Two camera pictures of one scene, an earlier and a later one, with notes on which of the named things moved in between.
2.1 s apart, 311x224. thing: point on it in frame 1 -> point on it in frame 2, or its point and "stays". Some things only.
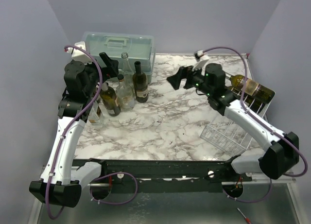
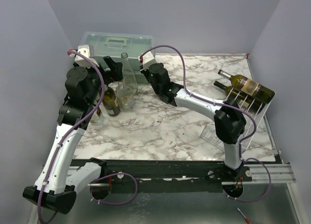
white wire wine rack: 230,135 stays
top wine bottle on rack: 252,88 stays
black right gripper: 186,76 -> 147,70
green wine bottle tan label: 108,95 stays
